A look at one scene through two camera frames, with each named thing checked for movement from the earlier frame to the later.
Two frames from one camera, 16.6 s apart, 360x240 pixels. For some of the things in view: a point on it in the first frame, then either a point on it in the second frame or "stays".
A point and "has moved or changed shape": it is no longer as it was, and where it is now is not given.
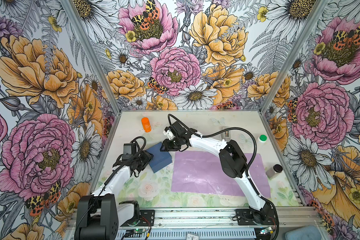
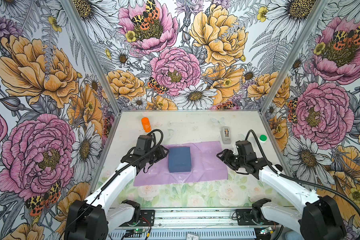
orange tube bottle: (146, 124) stays
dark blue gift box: (160, 159) has moved or changed shape
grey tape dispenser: (225, 136) stays
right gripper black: (167, 147) -> (227, 155)
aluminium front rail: (287, 218) stays
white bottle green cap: (262, 138) stays
